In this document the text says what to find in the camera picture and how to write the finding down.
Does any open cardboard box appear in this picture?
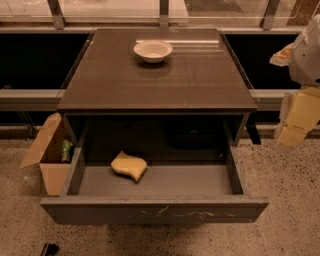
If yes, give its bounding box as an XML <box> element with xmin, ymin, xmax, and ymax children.
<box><xmin>20</xmin><ymin>113</ymin><xmax>71</xmax><ymax>196</ymax></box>

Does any dark brown cabinet counter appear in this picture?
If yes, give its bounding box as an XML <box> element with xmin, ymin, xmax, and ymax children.
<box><xmin>58</xmin><ymin>29</ymin><xmax>257</xmax><ymax>151</ymax></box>

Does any yellow sponge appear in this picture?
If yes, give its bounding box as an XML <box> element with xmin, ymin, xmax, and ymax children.
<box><xmin>111</xmin><ymin>151</ymin><xmax>147</xmax><ymax>182</ymax></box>

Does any white ceramic bowl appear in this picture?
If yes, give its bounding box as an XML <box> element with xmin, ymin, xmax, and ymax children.
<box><xmin>134</xmin><ymin>40</ymin><xmax>173</xmax><ymax>63</ymax></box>

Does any small black floor object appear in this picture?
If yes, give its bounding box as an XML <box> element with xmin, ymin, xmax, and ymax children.
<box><xmin>40</xmin><ymin>243</ymin><xmax>59</xmax><ymax>256</ymax></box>

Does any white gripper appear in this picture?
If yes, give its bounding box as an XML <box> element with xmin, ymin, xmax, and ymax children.
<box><xmin>270</xmin><ymin>14</ymin><xmax>320</xmax><ymax>148</ymax></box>

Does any open grey top drawer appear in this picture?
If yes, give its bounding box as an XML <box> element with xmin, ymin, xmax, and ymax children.
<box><xmin>40</xmin><ymin>119</ymin><xmax>270</xmax><ymax>225</ymax></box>

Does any green packet in box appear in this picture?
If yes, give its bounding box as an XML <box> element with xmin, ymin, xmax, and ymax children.
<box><xmin>61</xmin><ymin>140</ymin><xmax>74</xmax><ymax>163</ymax></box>

